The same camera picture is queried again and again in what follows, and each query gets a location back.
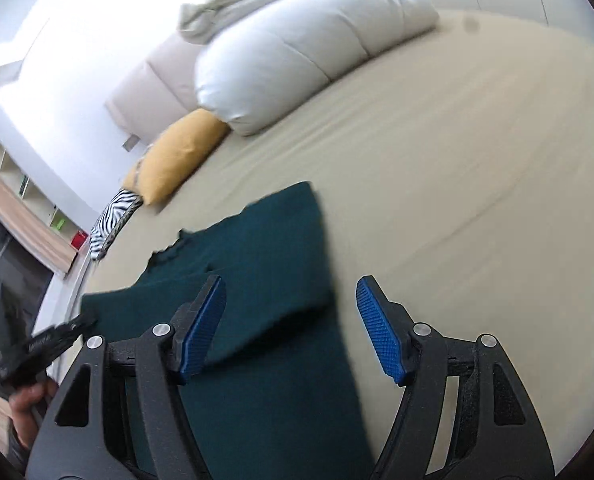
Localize white duvet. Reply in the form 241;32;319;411
194;0;440;137

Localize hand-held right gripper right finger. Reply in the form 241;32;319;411
355;275;556;480

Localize zebra print pillow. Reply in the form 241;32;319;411
88;188;144;262

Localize wooden shelf unit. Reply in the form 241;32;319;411
0;135;93;276

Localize person's left hand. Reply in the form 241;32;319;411
8;379;59;448

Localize beige padded headboard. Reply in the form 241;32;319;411
104;35;213;137

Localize dark green knit sweater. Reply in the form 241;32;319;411
80;181;378;480

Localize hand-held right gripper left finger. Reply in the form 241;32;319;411
26;274;227;480

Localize yellow pillow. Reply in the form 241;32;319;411
121;108;231;206

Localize beige bed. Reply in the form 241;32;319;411
37;9;594;480

